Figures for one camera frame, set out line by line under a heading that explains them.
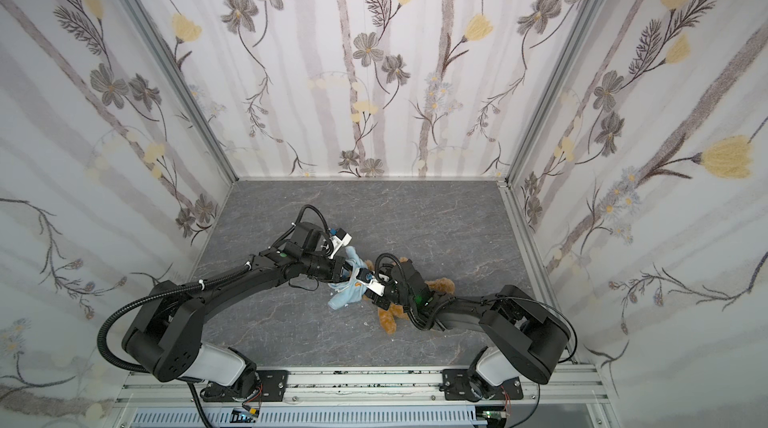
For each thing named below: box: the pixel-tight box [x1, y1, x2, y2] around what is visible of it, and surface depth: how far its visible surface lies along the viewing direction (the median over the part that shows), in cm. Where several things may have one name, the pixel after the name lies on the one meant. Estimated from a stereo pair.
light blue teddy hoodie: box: [327, 246, 368, 311], surface depth 78 cm
